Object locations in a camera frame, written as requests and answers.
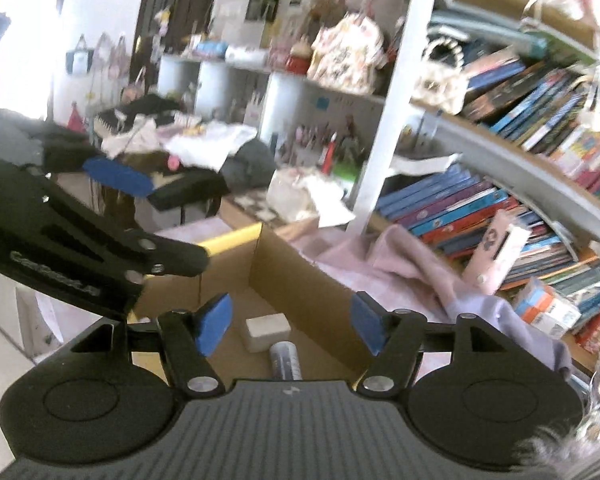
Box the row of books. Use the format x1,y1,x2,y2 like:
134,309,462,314
375,162,600,356
462,47,600,211

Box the white rectangular block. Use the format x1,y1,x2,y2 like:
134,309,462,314
244,312,291,353

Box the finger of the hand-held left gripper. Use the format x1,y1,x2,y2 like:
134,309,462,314
42,135,154,198
124,229,211,279

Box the floral backpack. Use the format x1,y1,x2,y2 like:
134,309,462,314
307,12,387,96

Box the pile of clothes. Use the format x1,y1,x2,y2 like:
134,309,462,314
94,94,277,193

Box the white cubby shelf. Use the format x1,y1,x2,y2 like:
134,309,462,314
157,54,387,173

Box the grey fur trim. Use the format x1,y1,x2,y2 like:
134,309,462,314
511,424,600,480

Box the dark door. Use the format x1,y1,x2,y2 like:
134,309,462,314
131,0,227,57

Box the white hanging charm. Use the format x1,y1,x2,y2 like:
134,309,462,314
522,0,600,132

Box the orange blue small box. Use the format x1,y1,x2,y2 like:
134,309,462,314
511,277,582,339

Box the white pearl handbag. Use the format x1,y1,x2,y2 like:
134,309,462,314
411,40,470,116

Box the dried flower bunch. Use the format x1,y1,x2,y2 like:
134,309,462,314
299,0,352,37

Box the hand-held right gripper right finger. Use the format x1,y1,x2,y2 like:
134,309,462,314
350,291,536,396

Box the yellow cardboard box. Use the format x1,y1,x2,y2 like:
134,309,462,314
127,222,376,385

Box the grey cylindrical bottle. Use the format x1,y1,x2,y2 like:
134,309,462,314
269,341,303,382

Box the pink patterned carton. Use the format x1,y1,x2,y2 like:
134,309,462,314
461,207,532,296

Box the white frame wooden bookshelf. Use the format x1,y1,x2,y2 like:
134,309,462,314
347,0,600,376

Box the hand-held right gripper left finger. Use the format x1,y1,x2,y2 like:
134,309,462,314
70,292,233,396

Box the white plastic bag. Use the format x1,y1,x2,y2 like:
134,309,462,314
266,167,357,227

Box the hanging tote bags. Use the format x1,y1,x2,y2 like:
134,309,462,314
64,31,132,82

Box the purple pink cloth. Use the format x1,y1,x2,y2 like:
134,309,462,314
300,224,576,377

